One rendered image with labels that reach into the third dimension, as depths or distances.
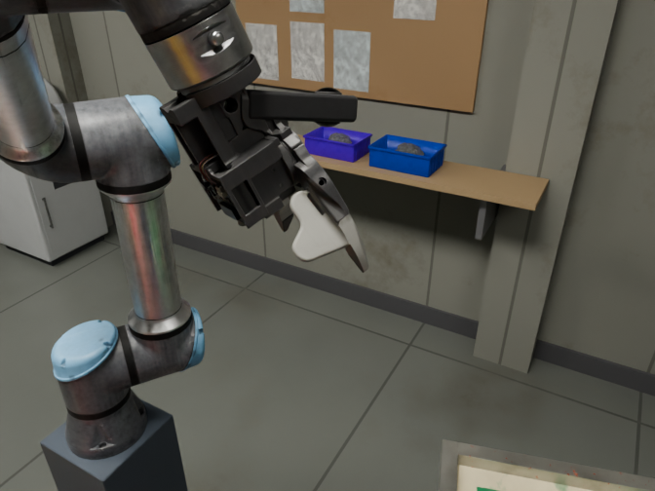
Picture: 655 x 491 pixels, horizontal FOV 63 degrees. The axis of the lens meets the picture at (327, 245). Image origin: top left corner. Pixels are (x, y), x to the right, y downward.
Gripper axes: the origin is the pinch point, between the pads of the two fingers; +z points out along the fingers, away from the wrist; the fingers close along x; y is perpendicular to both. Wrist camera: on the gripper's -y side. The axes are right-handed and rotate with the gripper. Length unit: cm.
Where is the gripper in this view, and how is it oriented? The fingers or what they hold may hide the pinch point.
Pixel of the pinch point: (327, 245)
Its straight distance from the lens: 54.7
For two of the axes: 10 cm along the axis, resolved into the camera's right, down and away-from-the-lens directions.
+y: -7.4, 5.9, -3.2
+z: 3.8, 7.6, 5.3
